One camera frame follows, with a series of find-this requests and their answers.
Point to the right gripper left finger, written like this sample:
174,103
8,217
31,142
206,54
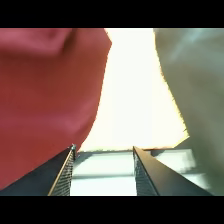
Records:
50,180

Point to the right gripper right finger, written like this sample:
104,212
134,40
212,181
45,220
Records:
160,181

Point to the red garment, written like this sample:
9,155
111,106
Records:
46,96

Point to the grey garment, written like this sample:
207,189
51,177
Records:
200,93

